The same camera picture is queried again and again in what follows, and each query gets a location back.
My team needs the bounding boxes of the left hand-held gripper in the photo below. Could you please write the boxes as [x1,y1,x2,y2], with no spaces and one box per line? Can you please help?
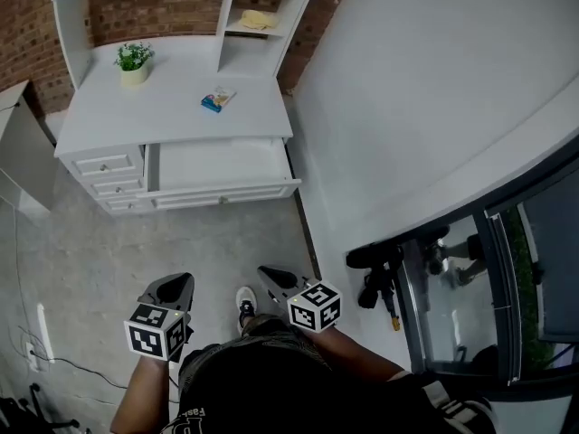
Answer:
[124,272,195,363]

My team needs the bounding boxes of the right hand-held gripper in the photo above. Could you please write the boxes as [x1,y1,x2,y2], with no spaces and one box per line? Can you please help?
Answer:
[257,265,344,334]

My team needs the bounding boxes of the small blue and white item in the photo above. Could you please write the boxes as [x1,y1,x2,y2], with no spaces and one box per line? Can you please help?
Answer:
[200,85,238,114]

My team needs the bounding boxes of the person's right forearm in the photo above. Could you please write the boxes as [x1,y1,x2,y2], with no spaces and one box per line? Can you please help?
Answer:
[310,325,408,382]

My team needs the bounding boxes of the person's left forearm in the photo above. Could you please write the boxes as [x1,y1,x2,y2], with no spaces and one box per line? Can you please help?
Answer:
[109,354,172,434]

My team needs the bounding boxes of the small closed white drawer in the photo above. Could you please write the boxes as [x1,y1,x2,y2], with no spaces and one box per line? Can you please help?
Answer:
[89,177,147,198]
[71,153,144,177]
[103,196,153,215]

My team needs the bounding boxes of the black tripod with yellow tip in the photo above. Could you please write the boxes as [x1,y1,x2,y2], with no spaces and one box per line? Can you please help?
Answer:
[345,225,452,333]

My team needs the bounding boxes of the person's white shoe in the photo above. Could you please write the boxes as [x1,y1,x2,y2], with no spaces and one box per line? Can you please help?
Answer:
[234,285,260,335]

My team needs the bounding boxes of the person's black shirt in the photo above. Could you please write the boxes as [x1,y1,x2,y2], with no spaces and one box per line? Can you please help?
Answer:
[157,340,499,434]

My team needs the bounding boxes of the white power strip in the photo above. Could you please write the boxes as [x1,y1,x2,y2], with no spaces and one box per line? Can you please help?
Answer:
[36,302,56,364]

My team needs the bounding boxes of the black chair base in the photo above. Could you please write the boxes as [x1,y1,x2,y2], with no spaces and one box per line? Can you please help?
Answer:
[0,381,81,434]

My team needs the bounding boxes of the dark framed glass door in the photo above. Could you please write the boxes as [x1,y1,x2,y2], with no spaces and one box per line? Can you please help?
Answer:
[395,132,579,404]

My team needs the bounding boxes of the white side table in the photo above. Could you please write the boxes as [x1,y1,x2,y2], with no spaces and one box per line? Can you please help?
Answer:
[0,79,59,217]

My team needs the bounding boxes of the white desk cabinet with hutch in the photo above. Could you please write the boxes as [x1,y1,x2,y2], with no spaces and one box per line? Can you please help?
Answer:
[48,0,325,219]

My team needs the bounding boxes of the green plant in cream pot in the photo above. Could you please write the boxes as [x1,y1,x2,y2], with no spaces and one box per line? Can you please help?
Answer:
[112,41,157,88]

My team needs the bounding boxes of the yellow cloth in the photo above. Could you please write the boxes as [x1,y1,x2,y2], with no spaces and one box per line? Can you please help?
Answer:
[239,9,282,33]

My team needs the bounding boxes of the black floor cable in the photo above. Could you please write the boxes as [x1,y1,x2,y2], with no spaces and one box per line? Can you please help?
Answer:
[27,349,131,391]

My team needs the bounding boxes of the white wall socket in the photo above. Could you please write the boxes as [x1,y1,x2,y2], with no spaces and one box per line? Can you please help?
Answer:
[24,340,43,373]

